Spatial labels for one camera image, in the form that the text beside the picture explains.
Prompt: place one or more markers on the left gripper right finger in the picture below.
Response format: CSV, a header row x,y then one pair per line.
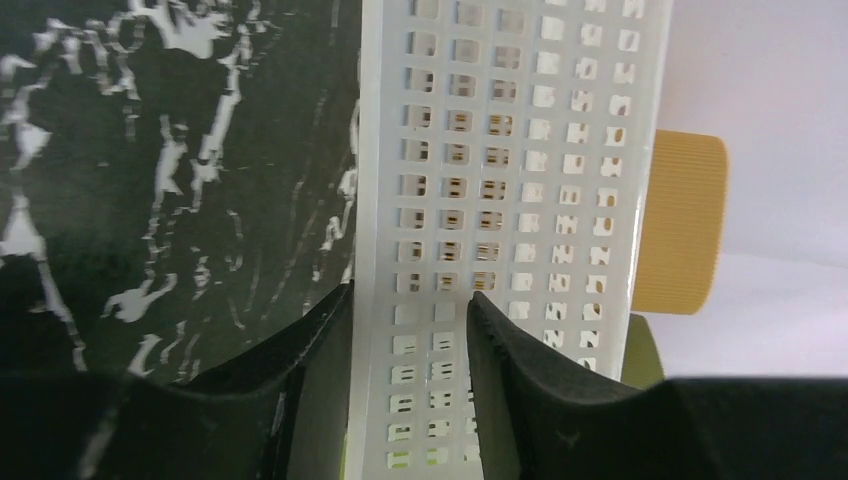
x,y
541,415

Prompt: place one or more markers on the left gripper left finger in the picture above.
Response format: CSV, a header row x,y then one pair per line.
x,y
277,411

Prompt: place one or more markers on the olive green mesh basket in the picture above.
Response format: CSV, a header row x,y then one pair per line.
x,y
642,367

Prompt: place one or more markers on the orange mesh basket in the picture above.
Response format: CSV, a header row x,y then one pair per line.
x,y
682,224

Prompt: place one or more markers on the white perforated plastic basket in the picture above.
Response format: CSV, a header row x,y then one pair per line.
x,y
492,147

